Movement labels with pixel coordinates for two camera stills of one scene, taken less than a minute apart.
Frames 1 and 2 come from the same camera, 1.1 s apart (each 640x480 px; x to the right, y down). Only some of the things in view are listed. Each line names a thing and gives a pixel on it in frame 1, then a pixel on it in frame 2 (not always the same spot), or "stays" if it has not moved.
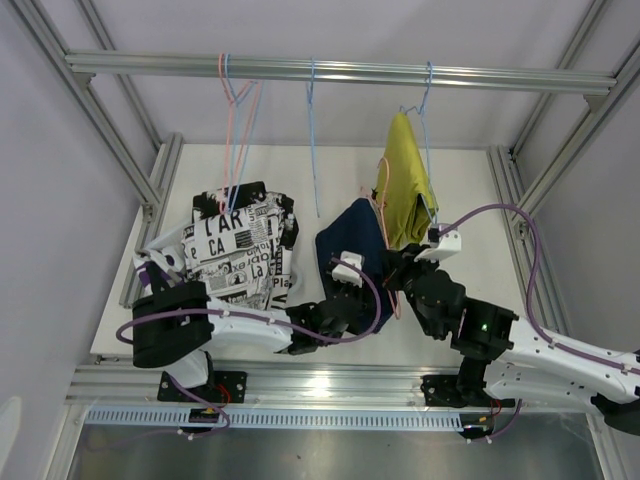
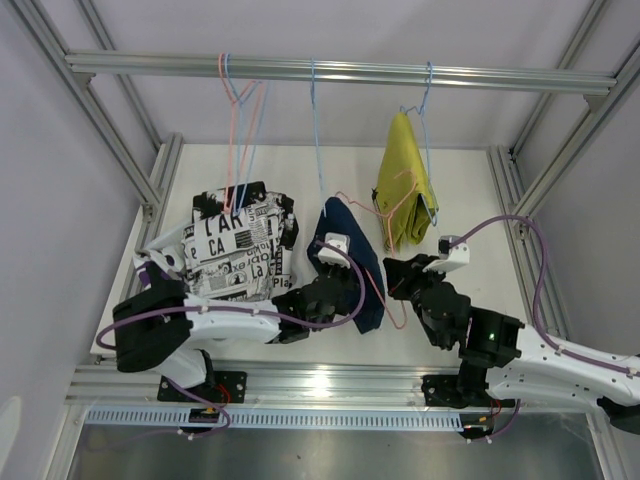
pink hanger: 385,205 to 385,305
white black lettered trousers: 240,244 stays
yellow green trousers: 402,180 stays
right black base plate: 442,390 stays
